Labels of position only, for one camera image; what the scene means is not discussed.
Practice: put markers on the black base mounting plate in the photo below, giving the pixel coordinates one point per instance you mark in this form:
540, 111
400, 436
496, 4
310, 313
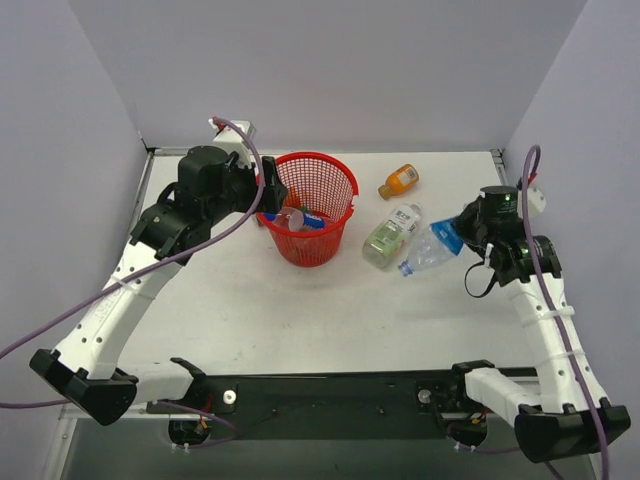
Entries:
400, 405

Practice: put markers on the green tea bottle white label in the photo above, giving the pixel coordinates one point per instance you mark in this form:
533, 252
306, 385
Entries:
385, 242

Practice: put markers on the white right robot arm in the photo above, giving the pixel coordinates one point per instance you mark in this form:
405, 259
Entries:
571, 415

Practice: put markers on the crushed clear blue-label bottle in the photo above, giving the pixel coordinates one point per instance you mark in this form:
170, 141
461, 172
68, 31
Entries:
432, 247

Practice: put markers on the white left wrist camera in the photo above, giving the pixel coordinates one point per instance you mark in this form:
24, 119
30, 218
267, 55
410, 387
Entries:
229, 139

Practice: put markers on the red mesh plastic bin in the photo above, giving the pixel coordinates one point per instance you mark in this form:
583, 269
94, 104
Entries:
323, 186

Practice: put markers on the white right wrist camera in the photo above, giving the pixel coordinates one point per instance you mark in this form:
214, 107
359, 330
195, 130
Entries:
536, 199

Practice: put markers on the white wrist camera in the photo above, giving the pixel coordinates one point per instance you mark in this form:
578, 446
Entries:
229, 139
536, 199

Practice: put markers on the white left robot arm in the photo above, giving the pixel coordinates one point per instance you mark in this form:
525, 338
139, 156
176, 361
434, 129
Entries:
211, 184

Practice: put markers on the small orange juice bottle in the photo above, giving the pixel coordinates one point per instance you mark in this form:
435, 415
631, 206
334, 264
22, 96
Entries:
399, 182

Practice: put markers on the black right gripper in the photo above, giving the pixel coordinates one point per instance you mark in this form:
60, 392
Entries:
467, 226

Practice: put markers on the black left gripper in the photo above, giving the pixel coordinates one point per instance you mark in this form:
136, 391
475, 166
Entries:
270, 182

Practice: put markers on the tall clear blue-cap bottle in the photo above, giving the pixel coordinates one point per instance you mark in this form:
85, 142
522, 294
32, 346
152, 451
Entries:
296, 220

